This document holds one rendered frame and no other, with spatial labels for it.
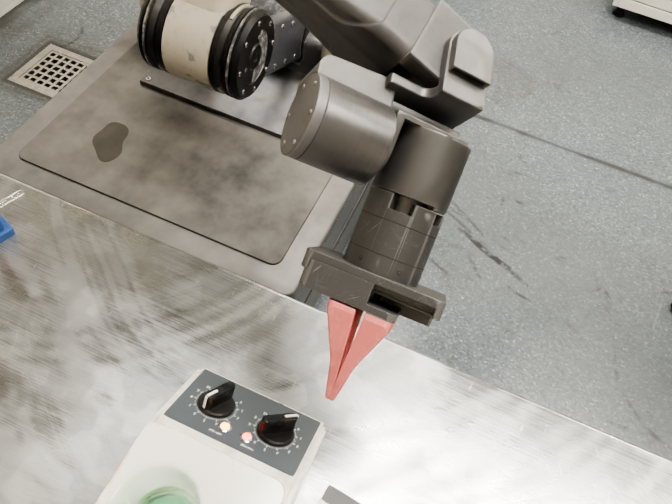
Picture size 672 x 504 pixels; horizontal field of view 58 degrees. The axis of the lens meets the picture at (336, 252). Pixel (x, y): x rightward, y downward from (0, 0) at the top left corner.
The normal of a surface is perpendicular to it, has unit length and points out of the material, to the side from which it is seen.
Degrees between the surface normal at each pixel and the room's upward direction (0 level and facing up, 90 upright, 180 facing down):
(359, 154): 71
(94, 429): 0
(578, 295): 0
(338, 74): 30
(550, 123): 0
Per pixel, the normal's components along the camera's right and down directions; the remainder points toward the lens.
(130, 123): 0.11, -0.58
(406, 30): 0.44, -0.15
